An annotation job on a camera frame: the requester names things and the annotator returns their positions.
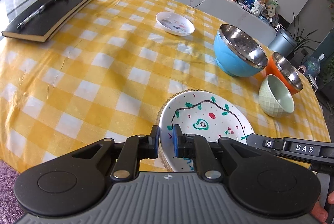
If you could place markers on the green potted plant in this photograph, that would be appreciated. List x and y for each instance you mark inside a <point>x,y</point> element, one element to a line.
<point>304,38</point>

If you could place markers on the teddy bear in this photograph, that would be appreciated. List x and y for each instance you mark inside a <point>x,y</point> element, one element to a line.
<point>261,3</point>

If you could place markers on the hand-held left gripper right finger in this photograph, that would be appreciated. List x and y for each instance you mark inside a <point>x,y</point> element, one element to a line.
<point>177,141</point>

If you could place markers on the small white plate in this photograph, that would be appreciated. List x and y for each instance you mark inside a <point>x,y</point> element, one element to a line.
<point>174,21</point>

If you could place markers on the white painted plate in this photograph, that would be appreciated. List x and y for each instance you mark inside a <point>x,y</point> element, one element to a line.
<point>208,109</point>

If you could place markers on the person's right hand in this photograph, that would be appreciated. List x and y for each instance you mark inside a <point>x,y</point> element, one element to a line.
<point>322,211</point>

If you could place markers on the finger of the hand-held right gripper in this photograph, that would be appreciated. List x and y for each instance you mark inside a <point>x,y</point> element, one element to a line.
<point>261,142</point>

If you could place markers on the black pen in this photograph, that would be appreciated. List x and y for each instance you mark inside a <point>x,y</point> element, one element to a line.
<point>34,15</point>

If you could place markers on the orange steel bowl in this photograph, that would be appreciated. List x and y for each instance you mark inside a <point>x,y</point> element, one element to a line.
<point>285,67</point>

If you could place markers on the grey bin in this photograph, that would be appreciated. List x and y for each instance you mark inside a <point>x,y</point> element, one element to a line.
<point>283,41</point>

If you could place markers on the purple rug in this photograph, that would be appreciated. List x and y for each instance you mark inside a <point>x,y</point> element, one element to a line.
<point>9,192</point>

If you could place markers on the clear glass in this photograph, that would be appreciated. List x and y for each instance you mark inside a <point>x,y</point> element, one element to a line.
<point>190,12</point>

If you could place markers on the black notebook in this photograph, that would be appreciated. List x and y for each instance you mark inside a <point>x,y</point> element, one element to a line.
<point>52,17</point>

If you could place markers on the blue steel bowl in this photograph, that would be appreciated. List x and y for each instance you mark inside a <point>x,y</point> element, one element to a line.
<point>229,59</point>

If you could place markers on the green ceramic bowl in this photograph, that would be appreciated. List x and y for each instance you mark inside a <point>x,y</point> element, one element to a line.
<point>268,97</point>

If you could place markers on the yellow checked tablecloth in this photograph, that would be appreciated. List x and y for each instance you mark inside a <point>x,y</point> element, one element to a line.
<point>104,70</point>

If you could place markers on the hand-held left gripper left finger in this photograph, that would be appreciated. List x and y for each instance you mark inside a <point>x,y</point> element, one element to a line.
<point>155,140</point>

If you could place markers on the tan beaded rim plate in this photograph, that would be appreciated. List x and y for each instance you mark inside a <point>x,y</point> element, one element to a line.
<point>163,160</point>

